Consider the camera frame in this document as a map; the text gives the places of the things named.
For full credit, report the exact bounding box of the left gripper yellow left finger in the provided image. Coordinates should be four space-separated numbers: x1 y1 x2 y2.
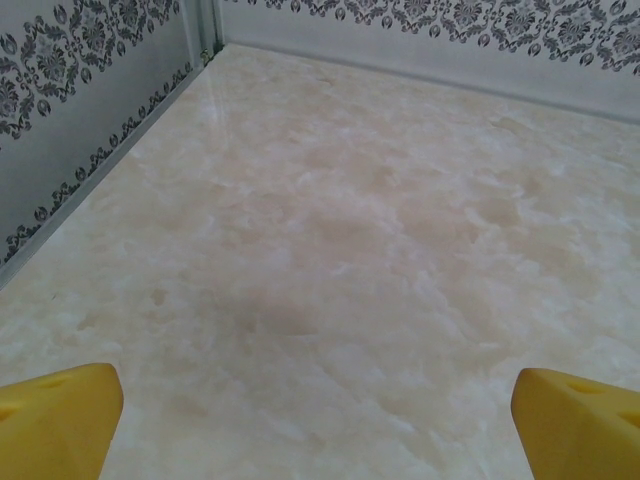
0 363 125 480

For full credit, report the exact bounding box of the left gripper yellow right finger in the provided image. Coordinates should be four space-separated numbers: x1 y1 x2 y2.
514 367 640 480

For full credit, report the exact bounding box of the grey wall base strip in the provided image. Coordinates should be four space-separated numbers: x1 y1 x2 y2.
219 39 640 137

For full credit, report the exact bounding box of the aluminium frame post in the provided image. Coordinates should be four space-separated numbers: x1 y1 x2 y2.
197 0 224 64

